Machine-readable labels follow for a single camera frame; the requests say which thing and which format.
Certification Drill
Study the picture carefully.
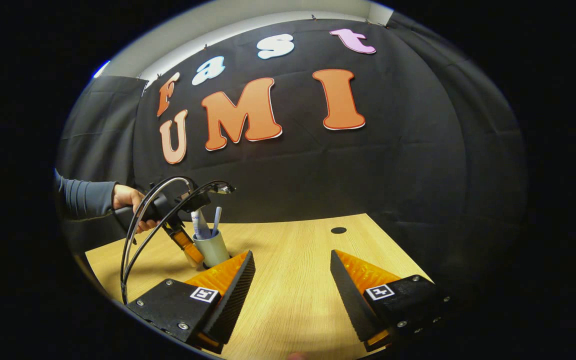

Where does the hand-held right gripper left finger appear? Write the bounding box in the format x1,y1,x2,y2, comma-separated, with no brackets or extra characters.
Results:
125,250,256,353

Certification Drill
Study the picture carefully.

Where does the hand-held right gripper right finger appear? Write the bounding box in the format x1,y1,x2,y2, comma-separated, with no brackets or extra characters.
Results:
330,249,451,352

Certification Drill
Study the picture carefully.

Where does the white toothpaste tube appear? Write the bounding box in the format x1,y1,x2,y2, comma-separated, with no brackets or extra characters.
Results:
190,209,212,240

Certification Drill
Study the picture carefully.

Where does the blue and white cup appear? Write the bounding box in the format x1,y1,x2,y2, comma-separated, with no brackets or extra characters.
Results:
192,229,231,268

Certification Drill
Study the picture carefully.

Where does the wooden desktop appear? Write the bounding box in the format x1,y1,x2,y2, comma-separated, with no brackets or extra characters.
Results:
84,213,434,360

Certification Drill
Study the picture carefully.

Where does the black backdrop cloth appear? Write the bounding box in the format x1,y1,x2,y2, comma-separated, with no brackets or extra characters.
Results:
55,17,526,301

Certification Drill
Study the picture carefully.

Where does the black cable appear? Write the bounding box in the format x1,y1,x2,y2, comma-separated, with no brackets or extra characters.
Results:
120,176,196,305
123,180,234,301

